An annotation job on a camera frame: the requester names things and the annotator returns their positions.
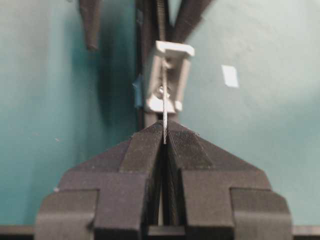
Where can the long black aluminium rail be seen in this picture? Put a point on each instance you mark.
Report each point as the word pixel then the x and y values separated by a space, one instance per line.
pixel 151 18

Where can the small white tape patch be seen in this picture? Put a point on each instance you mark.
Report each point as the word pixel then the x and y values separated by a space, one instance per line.
pixel 230 76

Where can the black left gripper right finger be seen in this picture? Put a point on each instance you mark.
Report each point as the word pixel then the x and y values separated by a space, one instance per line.
pixel 217 196

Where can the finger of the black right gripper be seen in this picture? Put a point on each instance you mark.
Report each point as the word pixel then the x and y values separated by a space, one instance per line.
pixel 90 12
pixel 188 17

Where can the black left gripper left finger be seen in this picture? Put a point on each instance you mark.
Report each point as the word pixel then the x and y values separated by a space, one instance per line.
pixel 113 196

